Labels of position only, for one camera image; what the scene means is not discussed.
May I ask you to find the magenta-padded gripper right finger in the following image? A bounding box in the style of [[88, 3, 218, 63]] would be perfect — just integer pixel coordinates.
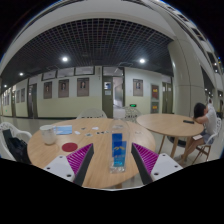
[[130, 142, 184, 186]]

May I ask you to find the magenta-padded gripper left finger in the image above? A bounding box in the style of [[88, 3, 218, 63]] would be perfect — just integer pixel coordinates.
[[43, 143, 95, 187]]

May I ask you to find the clear blue-labelled water bottle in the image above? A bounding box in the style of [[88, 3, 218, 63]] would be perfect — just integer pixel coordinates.
[[109, 118, 131, 174]]

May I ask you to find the flat round red coaster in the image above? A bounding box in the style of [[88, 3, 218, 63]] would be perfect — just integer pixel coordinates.
[[61, 142, 79, 153]]

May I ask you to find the white mug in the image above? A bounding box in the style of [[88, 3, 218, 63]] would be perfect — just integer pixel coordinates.
[[39, 124, 58, 146]]

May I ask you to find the round wooden side table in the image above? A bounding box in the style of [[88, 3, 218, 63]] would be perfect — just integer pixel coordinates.
[[135, 113, 205, 160]]

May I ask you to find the black bag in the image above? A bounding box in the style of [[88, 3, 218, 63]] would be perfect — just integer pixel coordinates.
[[2, 129, 33, 165]]

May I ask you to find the white plastic lattice chair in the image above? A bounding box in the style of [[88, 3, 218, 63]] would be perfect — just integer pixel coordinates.
[[76, 107, 108, 120], [123, 106, 143, 123]]

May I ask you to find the person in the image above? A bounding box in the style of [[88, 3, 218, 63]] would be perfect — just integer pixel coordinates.
[[181, 97, 220, 163]]

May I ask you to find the white plastic armchair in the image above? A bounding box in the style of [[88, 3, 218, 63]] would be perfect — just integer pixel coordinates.
[[0, 121, 33, 162]]

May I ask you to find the white folding chair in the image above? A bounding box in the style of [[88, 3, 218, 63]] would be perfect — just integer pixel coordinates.
[[192, 116, 223, 165]]

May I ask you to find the round ceiling lights group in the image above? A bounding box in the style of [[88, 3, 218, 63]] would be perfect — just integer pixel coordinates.
[[17, 54, 148, 78]]

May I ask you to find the dark open doorway frame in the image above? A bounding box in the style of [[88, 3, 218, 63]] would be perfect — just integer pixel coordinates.
[[101, 75, 126, 119]]

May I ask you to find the framed wall portraits group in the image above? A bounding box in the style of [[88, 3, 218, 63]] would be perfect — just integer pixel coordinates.
[[14, 77, 145, 105]]

